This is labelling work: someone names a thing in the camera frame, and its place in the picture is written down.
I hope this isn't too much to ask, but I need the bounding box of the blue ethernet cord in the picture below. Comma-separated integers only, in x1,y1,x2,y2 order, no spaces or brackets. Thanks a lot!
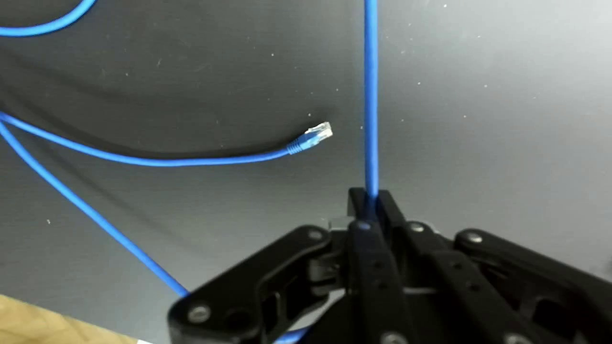
0,0,382,344

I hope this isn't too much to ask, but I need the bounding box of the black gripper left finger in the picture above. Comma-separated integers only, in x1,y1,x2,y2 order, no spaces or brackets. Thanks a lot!
168,187,409,344

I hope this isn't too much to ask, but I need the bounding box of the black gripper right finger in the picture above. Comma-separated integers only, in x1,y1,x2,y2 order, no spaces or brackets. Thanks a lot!
373,191,612,344

